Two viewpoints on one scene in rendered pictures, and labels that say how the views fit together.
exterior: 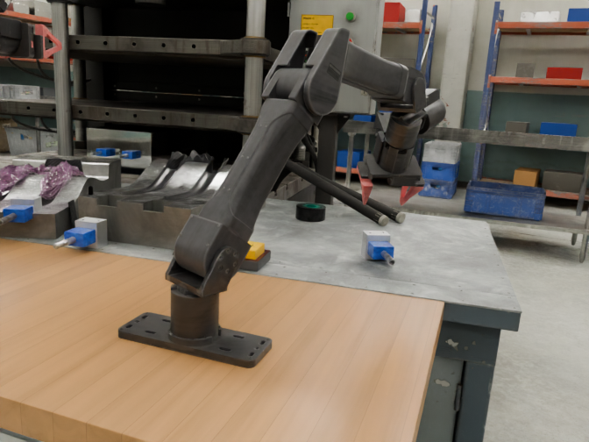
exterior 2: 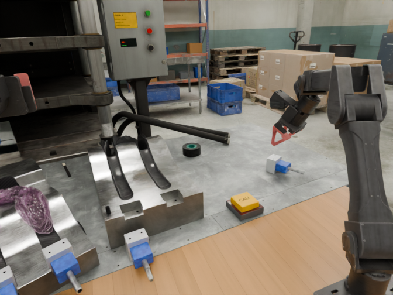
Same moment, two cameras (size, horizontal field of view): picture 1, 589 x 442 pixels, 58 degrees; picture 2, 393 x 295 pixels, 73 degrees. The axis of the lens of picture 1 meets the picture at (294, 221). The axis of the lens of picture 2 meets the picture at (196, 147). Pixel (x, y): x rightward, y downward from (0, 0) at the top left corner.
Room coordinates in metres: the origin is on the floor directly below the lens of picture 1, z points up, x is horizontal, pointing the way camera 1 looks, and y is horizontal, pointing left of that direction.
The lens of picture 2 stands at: (0.57, 0.60, 1.29)
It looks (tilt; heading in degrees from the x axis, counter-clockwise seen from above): 24 degrees down; 321
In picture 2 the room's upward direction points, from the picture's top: 2 degrees counter-clockwise
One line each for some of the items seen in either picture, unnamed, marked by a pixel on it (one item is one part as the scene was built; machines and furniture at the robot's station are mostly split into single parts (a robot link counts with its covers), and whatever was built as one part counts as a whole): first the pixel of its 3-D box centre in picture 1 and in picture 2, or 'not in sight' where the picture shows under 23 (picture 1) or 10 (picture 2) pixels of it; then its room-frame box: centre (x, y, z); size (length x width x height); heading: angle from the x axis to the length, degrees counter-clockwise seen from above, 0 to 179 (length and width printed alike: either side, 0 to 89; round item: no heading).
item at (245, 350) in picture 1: (195, 313); (367, 280); (0.65, 0.12, 0.84); 0.20 x 0.07 x 0.08; 71
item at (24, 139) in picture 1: (37, 142); not in sight; (6.12, 3.01, 0.42); 0.60 x 0.42 x 0.33; 60
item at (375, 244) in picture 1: (382, 252); (285, 167); (1.03, -0.18, 0.83); 0.13 x 0.05 x 0.05; 9
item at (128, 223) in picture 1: (187, 193); (135, 171); (1.31, 0.27, 0.87); 0.50 x 0.26 x 0.14; 166
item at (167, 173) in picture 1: (180, 174); (131, 160); (1.30, 0.29, 0.92); 0.35 x 0.16 x 0.09; 166
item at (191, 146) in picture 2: (310, 212); (191, 149); (1.41, -0.04, 0.82); 0.08 x 0.08 x 0.04
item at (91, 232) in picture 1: (76, 238); (142, 257); (1.00, 0.42, 0.83); 0.13 x 0.05 x 0.05; 167
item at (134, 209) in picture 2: (113, 205); (132, 213); (1.11, 0.39, 0.87); 0.05 x 0.05 x 0.04; 76
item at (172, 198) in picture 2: (159, 211); (172, 201); (1.08, 0.28, 0.87); 0.05 x 0.05 x 0.04; 76
